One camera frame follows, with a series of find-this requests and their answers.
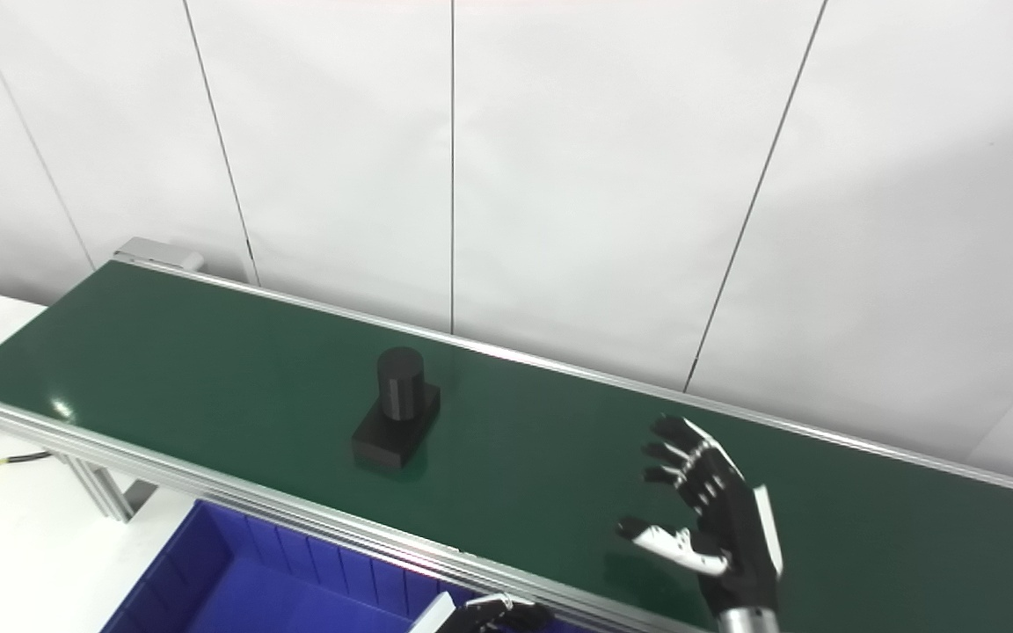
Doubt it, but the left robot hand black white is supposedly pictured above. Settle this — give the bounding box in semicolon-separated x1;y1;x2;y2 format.
410;593;556;633

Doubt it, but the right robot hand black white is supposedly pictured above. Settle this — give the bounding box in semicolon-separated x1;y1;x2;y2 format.
616;415;784;616

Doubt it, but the black cylinder-on-block part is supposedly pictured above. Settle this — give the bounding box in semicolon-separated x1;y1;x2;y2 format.
351;346;441;476

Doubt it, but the blue plastic bin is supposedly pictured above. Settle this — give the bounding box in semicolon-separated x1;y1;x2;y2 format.
102;499;578;633

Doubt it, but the green conveyor belt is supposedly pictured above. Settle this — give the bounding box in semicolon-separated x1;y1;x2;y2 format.
0;237;1013;633
0;261;1013;633

